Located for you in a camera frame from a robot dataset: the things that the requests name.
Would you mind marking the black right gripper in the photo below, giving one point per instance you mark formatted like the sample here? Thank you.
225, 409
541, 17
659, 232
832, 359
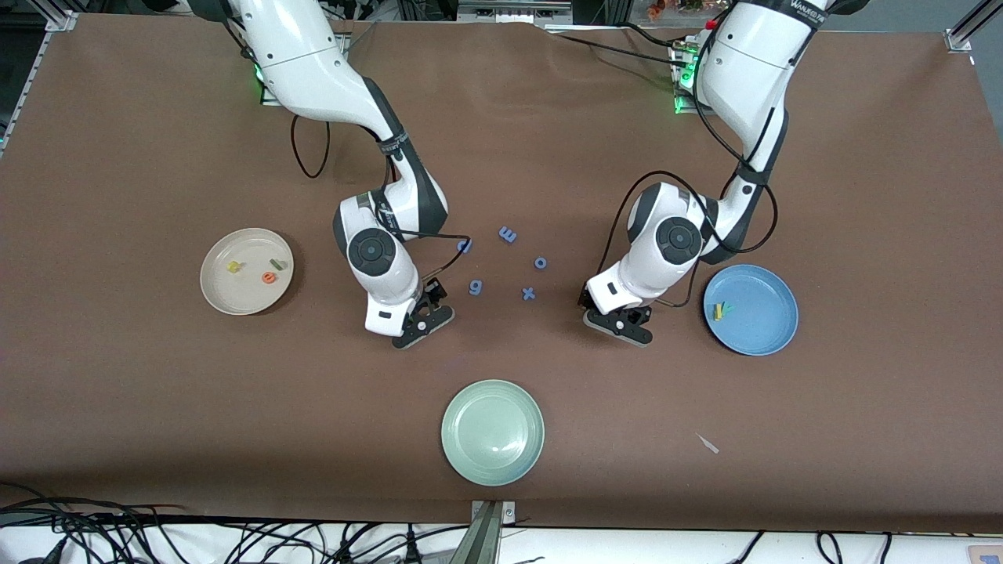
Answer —
433, 292

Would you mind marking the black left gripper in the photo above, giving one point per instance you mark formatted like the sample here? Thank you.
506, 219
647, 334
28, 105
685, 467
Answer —
584, 299

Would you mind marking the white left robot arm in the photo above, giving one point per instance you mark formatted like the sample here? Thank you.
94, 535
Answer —
744, 70

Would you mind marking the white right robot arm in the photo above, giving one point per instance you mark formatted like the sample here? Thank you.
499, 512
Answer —
298, 63

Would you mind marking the blue foam letter d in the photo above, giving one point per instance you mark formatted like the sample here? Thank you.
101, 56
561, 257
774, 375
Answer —
464, 249

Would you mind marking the blue foam letter m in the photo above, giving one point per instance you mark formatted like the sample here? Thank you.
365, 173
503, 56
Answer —
508, 234

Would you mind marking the pale green plate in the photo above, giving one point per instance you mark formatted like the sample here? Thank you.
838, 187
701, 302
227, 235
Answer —
492, 432

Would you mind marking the brown table cover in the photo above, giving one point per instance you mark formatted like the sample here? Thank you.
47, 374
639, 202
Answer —
501, 157

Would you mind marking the blue plate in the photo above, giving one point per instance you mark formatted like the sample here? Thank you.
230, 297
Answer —
752, 329

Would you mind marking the white tape scrap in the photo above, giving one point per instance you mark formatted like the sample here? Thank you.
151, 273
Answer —
709, 445

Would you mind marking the beige brown plate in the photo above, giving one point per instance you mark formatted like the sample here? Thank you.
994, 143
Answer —
235, 294

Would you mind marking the grey power strip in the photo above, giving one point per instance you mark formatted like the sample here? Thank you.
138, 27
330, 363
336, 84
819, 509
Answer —
509, 12

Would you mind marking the small orange object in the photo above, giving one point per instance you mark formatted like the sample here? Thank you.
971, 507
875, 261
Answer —
657, 9

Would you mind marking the tan box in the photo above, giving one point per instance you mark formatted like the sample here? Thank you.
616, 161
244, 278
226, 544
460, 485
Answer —
983, 554

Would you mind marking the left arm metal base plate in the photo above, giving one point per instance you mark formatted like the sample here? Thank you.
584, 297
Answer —
683, 106

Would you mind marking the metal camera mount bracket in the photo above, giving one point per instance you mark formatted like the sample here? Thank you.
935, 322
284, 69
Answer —
482, 540

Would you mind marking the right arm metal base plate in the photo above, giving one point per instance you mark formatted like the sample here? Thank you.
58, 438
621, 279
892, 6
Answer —
265, 98

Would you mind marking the aluminium frame profile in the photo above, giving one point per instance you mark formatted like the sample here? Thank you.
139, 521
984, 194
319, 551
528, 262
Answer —
968, 31
47, 63

